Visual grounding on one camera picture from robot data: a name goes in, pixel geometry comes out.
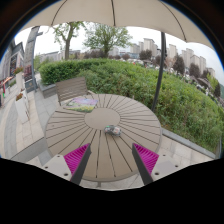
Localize dark curved umbrella pole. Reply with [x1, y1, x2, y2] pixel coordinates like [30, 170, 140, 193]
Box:
[151, 31, 168, 113]

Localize transparent computer mouse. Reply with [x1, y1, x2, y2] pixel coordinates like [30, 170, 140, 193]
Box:
[103, 124, 123, 137]

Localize green hedge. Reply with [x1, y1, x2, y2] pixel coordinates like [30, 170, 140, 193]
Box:
[38, 58, 224, 154]

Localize beige patio umbrella canopy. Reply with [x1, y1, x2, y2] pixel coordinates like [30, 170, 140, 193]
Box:
[19, 0, 214, 51]

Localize thin leaning tree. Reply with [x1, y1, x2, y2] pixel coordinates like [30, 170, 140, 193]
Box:
[50, 21, 86, 61]

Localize flower print mouse pad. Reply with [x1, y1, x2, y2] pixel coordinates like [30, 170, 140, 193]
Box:
[62, 96, 100, 113]

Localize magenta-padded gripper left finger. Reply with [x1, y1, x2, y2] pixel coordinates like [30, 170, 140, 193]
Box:
[41, 143, 92, 186]

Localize round leafy tree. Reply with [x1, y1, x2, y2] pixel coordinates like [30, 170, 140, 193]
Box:
[82, 23, 133, 59]

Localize white flower planter box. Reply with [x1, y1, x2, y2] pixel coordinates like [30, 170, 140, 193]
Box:
[13, 92, 31, 125]

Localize grey stone sign pillar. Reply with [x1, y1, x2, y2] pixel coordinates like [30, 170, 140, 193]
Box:
[23, 26, 45, 93]

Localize brown slatted outdoor chair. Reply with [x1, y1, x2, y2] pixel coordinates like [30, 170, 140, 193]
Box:
[54, 76, 96, 107]

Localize distant apartment buildings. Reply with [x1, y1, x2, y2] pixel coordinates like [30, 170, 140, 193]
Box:
[129, 37, 218, 80]

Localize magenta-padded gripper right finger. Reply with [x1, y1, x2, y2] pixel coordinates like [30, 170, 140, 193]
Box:
[131, 143, 183, 186]

